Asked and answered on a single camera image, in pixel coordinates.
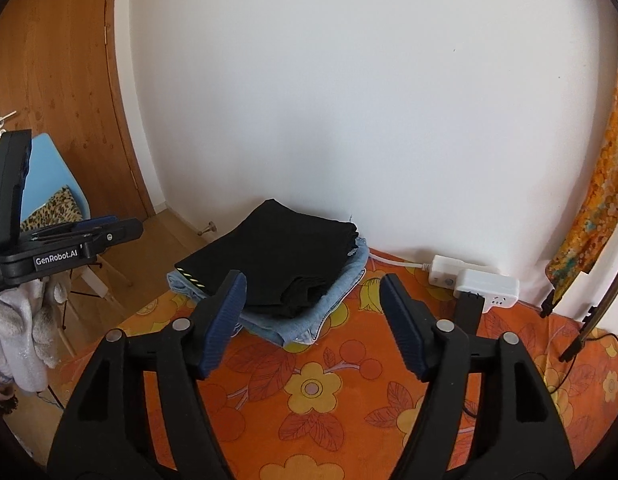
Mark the metal tripod stand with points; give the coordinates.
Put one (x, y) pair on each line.
(574, 345)

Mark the folded light blue jeans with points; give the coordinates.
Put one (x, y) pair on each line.
(299, 320)

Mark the metal door stop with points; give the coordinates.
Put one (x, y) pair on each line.
(207, 229)

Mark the person's left hand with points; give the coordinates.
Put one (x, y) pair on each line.
(24, 320)

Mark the white socket adapter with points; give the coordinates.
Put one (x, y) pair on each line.
(489, 287)

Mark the white power strip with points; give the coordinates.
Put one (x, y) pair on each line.
(446, 267)

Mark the hanging floral cloth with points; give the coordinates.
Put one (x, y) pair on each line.
(594, 210)

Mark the blue plastic chair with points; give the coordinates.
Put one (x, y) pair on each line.
(54, 170)

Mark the black sport t-shirt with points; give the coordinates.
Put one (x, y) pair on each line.
(269, 250)

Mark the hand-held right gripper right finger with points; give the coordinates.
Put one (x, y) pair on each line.
(401, 320)

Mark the black power adapter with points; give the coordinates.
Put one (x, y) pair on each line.
(469, 315)

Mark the wooden door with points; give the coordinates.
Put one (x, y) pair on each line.
(64, 60)

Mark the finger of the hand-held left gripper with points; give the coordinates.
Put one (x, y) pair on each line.
(94, 223)
(124, 232)

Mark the leopard print cushion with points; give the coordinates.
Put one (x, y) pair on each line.
(54, 210)

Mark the orange floral bed sheet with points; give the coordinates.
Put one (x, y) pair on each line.
(314, 435)

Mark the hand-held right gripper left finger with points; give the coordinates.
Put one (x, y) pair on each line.
(224, 325)

